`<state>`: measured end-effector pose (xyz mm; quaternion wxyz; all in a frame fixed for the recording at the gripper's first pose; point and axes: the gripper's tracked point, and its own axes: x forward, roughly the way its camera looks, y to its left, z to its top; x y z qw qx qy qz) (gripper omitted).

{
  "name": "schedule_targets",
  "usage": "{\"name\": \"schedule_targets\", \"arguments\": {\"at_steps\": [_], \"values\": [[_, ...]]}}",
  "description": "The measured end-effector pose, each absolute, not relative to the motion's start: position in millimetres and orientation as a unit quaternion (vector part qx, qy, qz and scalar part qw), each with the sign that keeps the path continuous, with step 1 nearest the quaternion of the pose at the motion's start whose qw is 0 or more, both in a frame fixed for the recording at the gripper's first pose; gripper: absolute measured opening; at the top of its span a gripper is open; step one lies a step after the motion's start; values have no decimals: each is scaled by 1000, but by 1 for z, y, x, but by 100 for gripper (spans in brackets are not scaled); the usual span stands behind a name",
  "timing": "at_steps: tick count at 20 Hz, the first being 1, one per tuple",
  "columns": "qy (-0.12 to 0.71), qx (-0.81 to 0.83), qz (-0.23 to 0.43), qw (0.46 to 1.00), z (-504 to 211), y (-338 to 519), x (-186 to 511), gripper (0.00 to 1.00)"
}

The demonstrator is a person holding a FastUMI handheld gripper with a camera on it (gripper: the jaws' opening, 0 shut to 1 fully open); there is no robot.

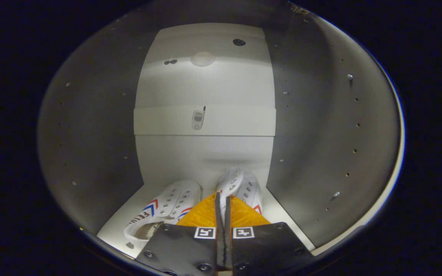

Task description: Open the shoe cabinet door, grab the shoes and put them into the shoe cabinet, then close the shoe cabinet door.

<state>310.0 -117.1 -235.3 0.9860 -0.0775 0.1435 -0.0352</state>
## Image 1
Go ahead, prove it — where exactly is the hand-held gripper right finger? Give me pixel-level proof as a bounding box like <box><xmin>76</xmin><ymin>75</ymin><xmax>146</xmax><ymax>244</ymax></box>
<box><xmin>224</xmin><ymin>195</ymin><xmax>316</xmax><ymax>276</ymax></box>

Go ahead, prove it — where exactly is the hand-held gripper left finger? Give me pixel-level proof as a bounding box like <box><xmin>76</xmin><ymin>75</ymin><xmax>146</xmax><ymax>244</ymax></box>
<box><xmin>135</xmin><ymin>192</ymin><xmax>222</xmax><ymax>276</ymax></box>

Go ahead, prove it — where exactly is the white canvas shoe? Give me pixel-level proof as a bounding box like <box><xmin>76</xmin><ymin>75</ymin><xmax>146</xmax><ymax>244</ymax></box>
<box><xmin>216</xmin><ymin>166</ymin><xmax>263</xmax><ymax>225</ymax></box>
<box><xmin>124</xmin><ymin>179</ymin><xmax>202</xmax><ymax>250</ymax></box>

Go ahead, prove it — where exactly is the round white disc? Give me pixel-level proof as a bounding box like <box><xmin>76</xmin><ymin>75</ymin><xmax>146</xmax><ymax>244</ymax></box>
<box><xmin>190</xmin><ymin>51</ymin><xmax>216</xmax><ymax>67</ymax></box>

